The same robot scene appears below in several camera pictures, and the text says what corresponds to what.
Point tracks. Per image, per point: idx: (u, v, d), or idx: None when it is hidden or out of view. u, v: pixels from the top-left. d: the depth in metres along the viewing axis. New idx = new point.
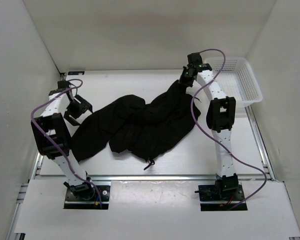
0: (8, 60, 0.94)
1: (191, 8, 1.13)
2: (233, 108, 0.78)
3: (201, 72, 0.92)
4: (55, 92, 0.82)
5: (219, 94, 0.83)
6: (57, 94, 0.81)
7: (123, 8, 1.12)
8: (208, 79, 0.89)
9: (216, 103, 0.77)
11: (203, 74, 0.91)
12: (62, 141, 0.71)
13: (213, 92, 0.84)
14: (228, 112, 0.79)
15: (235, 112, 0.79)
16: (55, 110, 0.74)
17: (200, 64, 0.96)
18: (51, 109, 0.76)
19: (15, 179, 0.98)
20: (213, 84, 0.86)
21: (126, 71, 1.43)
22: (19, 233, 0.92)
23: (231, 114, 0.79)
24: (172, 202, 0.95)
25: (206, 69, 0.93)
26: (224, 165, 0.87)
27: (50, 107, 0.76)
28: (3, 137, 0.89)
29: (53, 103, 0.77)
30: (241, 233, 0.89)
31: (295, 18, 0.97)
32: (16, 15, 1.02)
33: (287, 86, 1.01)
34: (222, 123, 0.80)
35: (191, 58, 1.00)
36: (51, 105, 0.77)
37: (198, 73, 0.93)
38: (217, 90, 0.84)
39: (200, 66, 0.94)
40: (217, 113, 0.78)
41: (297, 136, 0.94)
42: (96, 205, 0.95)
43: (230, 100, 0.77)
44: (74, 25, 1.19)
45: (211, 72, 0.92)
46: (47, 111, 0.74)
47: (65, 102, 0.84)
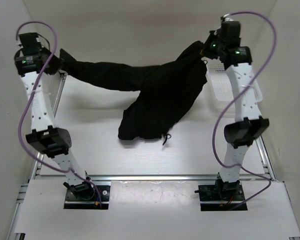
0: (8, 60, 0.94)
1: (190, 8, 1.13)
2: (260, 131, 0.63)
3: (236, 68, 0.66)
4: (32, 73, 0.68)
5: (251, 112, 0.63)
6: (34, 82, 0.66)
7: (123, 8, 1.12)
8: (243, 82, 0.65)
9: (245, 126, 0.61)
11: (238, 71, 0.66)
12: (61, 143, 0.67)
13: (244, 105, 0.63)
14: (253, 132, 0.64)
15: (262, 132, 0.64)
16: (46, 119, 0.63)
17: (237, 50, 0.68)
18: (39, 114, 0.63)
19: (15, 179, 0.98)
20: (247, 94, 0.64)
21: None
22: (19, 233, 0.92)
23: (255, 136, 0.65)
24: (172, 203, 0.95)
25: (243, 62, 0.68)
26: (230, 174, 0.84)
27: (36, 111, 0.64)
28: (3, 136, 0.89)
29: (39, 105, 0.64)
30: (241, 233, 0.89)
31: (294, 17, 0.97)
32: (16, 14, 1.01)
33: (287, 85, 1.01)
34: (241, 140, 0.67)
35: (227, 33, 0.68)
36: (37, 105, 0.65)
37: (231, 68, 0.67)
38: (250, 104, 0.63)
39: (238, 54, 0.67)
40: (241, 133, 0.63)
41: (297, 136, 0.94)
42: (96, 205, 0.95)
43: (262, 124, 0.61)
44: (74, 24, 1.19)
45: (248, 69, 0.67)
46: (37, 120, 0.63)
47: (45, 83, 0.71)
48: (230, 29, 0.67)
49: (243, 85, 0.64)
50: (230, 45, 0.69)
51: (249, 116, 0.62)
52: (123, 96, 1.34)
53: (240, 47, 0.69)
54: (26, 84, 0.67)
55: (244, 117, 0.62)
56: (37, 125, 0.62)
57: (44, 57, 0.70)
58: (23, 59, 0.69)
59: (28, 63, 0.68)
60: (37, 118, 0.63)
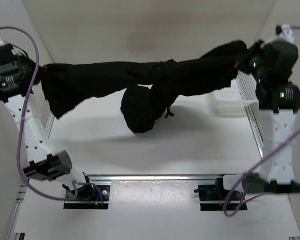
0: None
1: (190, 8, 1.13)
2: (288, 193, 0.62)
3: (276, 117, 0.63)
4: (15, 97, 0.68)
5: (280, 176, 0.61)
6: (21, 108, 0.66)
7: (123, 8, 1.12)
8: (278, 136, 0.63)
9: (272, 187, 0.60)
11: (276, 123, 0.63)
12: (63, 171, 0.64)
13: (275, 165, 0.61)
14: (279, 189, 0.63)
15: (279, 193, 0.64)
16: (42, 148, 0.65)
17: (282, 91, 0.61)
18: (34, 144, 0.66)
19: (15, 179, 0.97)
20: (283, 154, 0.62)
21: None
22: (19, 233, 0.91)
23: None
24: (172, 202, 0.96)
25: (286, 108, 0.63)
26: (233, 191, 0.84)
27: (31, 141, 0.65)
28: (3, 136, 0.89)
29: (32, 134, 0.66)
30: (241, 233, 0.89)
31: (294, 18, 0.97)
32: (15, 14, 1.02)
33: None
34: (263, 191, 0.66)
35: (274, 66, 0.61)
36: (30, 133, 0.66)
37: (270, 114, 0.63)
38: (283, 165, 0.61)
39: (282, 98, 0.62)
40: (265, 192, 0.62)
41: (297, 136, 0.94)
42: (96, 205, 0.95)
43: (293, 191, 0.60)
44: (74, 25, 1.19)
45: (292, 119, 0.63)
46: (34, 150, 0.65)
47: (34, 104, 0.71)
48: (279, 61, 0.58)
49: (280, 140, 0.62)
50: (273, 82, 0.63)
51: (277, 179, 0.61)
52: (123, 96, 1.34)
53: (286, 88, 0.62)
54: (13, 111, 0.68)
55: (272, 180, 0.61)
56: (36, 156, 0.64)
57: (24, 73, 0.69)
58: (3, 81, 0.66)
59: (10, 85, 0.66)
60: (33, 148, 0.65)
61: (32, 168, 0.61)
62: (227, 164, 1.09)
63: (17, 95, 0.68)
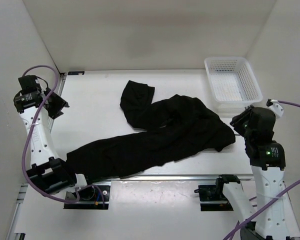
0: (8, 60, 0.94)
1: (191, 9, 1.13)
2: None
3: (264, 175, 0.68)
4: (30, 109, 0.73)
5: (276, 231, 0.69)
6: (33, 116, 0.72)
7: (124, 8, 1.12)
8: (269, 191, 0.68)
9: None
11: (265, 179, 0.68)
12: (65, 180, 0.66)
13: (269, 220, 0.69)
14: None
15: None
16: (46, 152, 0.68)
17: (268, 149, 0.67)
18: (39, 148, 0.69)
19: (15, 179, 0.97)
20: (273, 209, 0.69)
21: (126, 71, 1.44)
22: (19, 233, 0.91)
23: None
24: (172, 202, 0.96)
25: (273, 166, 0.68)
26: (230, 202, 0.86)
27: (36, 145, 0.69)
28: (3, 137, 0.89)
29: (38, 138, 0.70)
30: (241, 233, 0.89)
31: (294, 18, 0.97)
32: (16, 15, 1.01)
33: (288, 86, 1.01)
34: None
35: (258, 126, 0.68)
36: (36, 138, 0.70)
37: (260, 171, 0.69)
38: (277, 221, 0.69)
39: (268, 153, 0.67)
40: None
41: (297, 136, 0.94)
42: (96, 205, 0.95)
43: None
44: (74, 25, 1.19)
45: (279, 176, 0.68)
46: (38, 153, 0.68)
47: (45, 114, 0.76)
48: (262, 122, 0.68)
49: (271, 195, 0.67)
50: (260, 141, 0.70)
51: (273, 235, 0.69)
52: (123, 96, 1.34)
53: (272, 145, 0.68)
54: (26, 120, 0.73)
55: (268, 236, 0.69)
56: (38, 159, 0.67)
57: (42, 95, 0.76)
58: (22, 97, 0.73)
59: (28, 102, 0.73)
60: (37, 152, 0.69)
61: (34, 171, 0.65)
62: (226, 164, 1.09)
63: (31, 107, 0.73)
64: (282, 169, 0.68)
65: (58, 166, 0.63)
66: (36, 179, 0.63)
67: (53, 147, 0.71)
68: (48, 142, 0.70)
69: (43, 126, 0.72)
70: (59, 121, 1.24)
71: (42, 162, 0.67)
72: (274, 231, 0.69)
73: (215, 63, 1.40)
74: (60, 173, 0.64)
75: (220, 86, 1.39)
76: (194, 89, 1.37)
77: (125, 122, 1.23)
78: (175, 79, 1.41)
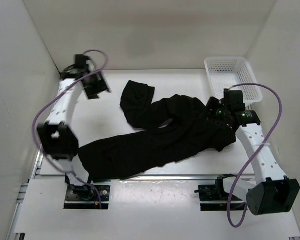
0: (8, 60, 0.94)
1: (191, 9, 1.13)
2: (292, 198, 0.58)
3: (245, 128, 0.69)
4: (69, 79, 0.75)
5: (272, 173, 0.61)
6: (68, 85, 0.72)
7: (124, 9, 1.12)
8: (255, 141, 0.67)
9: (271, 187, 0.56)
11: (248, 132, 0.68)
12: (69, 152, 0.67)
13: (263, 165, 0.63)
14: (282, 200, 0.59)
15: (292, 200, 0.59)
16: (61, 115, 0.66)
17: (243, 112, 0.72)
18: (58, 111, 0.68)
19: (15, 179, 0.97)
20: (264, 154, 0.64)
21: (126, 71, 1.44)
22: (19, 233, 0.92)
23: (287, 203, 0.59)
24: (172, 202, 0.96)
25: (251, 123, 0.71)
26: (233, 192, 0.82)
27: (58, 108, 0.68)
28: (3, 137, 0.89)
29: (62, 104, 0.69)
30: (241, 233, 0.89)
31: (294, 18, 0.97)
32: (16, 15, 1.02)
33: (288, 86, 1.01)
34: (271, 209, 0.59)
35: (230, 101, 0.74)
36: (61, 104, 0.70)
37: (241, 128, 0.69)
38: (271, 164, 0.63)
39: (244, 116, 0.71)
40: (268, 200, 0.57)
41: (297, 136, 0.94)
42: (96, 205, 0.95)
43: (292, 187, 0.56)
44: (75, 25, 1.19)
45: (258, 128, 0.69)
46: (54, 115, 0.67)
47: (79, 89, 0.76)
48: (232, 96, 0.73)
49: (258, 144, 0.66)
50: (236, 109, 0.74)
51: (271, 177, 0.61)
52: None
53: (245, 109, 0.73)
54: (61, 87, 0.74)
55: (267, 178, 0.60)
56: (52, 119, 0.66)
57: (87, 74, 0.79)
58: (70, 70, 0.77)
59: (72, 74, 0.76)
60: (54, 114, 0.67)
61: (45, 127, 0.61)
62: (226, 164, 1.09)
63: (70, 78, 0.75)
64: (260, 124, 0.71)
65: (64, 130, 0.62)
66: (42, 132, 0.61)
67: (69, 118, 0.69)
68: (68, 111, 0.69)
69: (71, 97, 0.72)
70: None
71: (54, 122, 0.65)
72: (270, 172, 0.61)
73: (216, 64, 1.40)
74: (65, 136, 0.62)
75: (220, 86, 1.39)
76: (194, 90, 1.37)
77: (125, 122, 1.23)
78: (175, 79, 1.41)
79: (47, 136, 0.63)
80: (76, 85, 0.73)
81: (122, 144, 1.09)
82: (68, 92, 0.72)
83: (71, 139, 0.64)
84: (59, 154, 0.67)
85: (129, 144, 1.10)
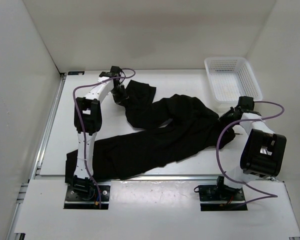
0: (8, 60, 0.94)
1: (190, 8, 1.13)
2: (279, 153, 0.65)
3: (246, 114, 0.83)
4: (105, 76, 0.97)
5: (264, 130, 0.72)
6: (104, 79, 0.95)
7: (124, 9, 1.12)
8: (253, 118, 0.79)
9: (259, 132, 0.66)
11: (248, 115, 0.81)
12: (92, 124, 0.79)
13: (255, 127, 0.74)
14: (272, 156, 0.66)
15: (281, 156, 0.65)
16: (96, 95, 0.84)
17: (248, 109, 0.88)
18: (94, 93, 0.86)
19: (15, 179, 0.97)
20: (258, 122, 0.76)
21: (126, 70, 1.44)
22: (19, 233, 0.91)
23: (276, 159, 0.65)
24: (172, 202, 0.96)
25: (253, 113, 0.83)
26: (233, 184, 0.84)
27: (94, 91, 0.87)
28: (3, 137, 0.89)
29: (97, 89, 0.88)
30: (241, 233, 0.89)
31: (294, 19, 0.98)
32: (16, 15, 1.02)
33: (288, 85, 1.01)
34: (261, 162, 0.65)
35: (241, 101, 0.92)
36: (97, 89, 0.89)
37: (243, 114, 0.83)
38: (262, 127, 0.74)
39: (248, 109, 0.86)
40: (256, 146, 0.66)
41: (296, 136, 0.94)
42: (96, 205, 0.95)
43: (278, 137, 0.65)
44: (75, 25, 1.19)
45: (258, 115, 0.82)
46: (90, 94, 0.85)
47: (110, 85, 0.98)
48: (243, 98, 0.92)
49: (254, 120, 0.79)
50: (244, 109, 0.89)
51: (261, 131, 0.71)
52: None
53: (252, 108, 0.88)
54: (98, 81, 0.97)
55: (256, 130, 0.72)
56: (88, 96, 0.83)
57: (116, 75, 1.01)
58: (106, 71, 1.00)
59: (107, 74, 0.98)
60: (91, 93, 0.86)
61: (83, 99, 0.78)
62: (227, 163, 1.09)
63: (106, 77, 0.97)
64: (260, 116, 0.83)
65: (95, 104, 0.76)
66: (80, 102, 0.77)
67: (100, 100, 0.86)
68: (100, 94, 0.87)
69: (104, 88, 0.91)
70: (59, 121, 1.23)
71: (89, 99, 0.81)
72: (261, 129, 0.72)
73: (215, 64, 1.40)
74: (95, 111, 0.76)
75: (220, 86, 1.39)
76: (194, 90, 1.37)
77: (125, 122, 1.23)
78: (175, 80, 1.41)
79: (81, 107, 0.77)
80: (109, 80, 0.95)
81: (122, 144, 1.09)
82: (103, 84, 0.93)
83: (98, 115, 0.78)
84: (86, 126, 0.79)
85: (130, 143, 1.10)
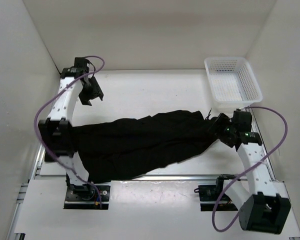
0: (8, 60, 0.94)
1: (190, 9, 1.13)
2: (281, 218, 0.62)
3: (245, 146, 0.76)
4: (70, 78, 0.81)
5: (266, 187, 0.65)
6: (68, 84, 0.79)
7: (123, 9, 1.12)
8: (254, 158, 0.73)
9: (261, 198, 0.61)
11: (248, 149, 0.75)
12: (68, 146, 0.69)
13: (257, 180, 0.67)
14: (273, 218, 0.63)
15: (283, 220, 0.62)
16: (63, 110, 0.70)
17: (247, 133, 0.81)
18: (59, 108, 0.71)
19: (15, 179, 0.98)
20: (259, 169, 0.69)
21: (126, 71, 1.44)
22: (19, 233, 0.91)
23: (277, 222, 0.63)
24: (172, 202, 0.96)
25: (252, 142, 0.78)
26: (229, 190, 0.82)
27: (59, 104, 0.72)
28: (3, 137, 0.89)
29: (63, 101, 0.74)
30: (241, 232, 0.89)
31: (294, 18, 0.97)
32: (16, 14, 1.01)
33: (288, 85, 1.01)
34: (260, 225, 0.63)
35: (238, 118, 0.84)
36: (61, 100, 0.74)
37: (242, 146, 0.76)
38: (265, 180, 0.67)
39: (247, 136, 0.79)
40: (258, 214, 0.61)
41: (296, 136, 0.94)
42: (96, 205, 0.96)
43: (282, 202, 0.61)
44: (75, 25, 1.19)
45: (258, 148, 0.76)
46: (55, 111, 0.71)
47: (78, 87, 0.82)
48: (241, 116, 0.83)
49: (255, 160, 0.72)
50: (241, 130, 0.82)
51: (263, 191, 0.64)
52: (123, 96, 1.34)
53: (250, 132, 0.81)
54: (61, 85, 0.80)
55: (258, 191, 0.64)
56: (54, 114, 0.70)
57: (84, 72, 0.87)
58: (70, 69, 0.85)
59: (72, 73, 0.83)
60: (56, 109, 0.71)
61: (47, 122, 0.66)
62: (226, 163, 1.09)
63: (71, 77, 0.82)
64: (261, 145, 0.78)
65: (65, 125, 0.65)
66: (43, 128, 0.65)
67: (69, 113, 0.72)
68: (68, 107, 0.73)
69: (72, 95, 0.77)
70: None
71: (56, 117, 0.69)
72: (264, 185, 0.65)
73: (216, 64, 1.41)
74: (66, 132, 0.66)
75: (220, 86, 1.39)
76: (194, 90, 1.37)
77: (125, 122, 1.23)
78: (175, 80, 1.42)
79: (48, 132, 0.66)
80: (76, 82, 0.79)
81: (122, 144, 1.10)
82: (68, 89, 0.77)
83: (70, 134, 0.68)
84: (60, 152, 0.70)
85: (130, 144, 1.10)
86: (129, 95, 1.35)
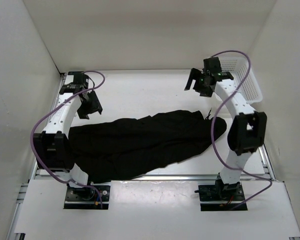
0: (8, 60, 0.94)
1: (190, 9, 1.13)
2: (263, 128, 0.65)
3: (221, 83, 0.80)
4: (68, 94, 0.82)
5: (245, 108, 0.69)
6: (67, 99, 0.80)
7: (123, 9, 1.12)
8: (230, 89, 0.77)
9: (242, 117, 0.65)
11: (224, 85, 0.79)
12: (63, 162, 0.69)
13: (237, 105, 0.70)
14: (256, 131, 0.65)
15: (264, 130, 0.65)
16: (59, 124, 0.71)
17: (219, 72, 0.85)
18: (55, 121, 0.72)
19: (15, 179, 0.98)
20: (236, 96, 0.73)
21: (126, 71, 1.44)
22: (19, 233, 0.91)
23: (260, 134, 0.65)
24: (172, 203, 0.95)
25: (226, 78, 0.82)
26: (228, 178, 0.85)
27: (56, 118, 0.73)
28: (3, 137, 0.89)
29: (60, 114, 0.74)
30: (241, 232, 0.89)
31: (294, 18, 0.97)
32: (16, 14, 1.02)
33: (288, 86, 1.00)
34: (248, 142, 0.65)
35: (208, 64, 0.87)
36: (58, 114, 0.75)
37: (218, 83, 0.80)
38: (243, 103, 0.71)
39: (220, 74, 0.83)
40: (242, 132, 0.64)
41: (296, 136, 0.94)
42: (96, 205, 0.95)
43: (260, 115, 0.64)
44: (75, 25, 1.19)
45: (232, 82, 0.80)
46: (51, 124, 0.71)
47: (76, 103, 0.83)
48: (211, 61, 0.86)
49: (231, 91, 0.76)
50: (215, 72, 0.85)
51: (243, 111, 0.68)
52: (123, 96, 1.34)
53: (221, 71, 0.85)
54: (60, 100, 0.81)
55: (240, 112, 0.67)
56: (49, 128, 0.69)
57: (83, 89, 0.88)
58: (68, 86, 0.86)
59: (71, 89, 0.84)
60: (52, 123, 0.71)
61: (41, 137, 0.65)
62: None
63: (70, 93, 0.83)
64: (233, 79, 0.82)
65: (60, 139, 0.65)
66: (37, 141, 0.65)
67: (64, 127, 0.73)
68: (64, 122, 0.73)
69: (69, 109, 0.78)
70: None
71: (51, 131, 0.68)
72: (242, 107, 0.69)
73: None
74: (61, 146, 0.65)
75: None
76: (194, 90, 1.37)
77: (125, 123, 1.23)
78: (175, 80, 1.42)
79: (42, 147, 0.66)
80: (74, 98, 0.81)
81: (123, 144, 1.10)
82: (66, 104, 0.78)
83: (65, 150, 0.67)
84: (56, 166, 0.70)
85: (130, 144, 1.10)
86: (129, 95, 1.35)
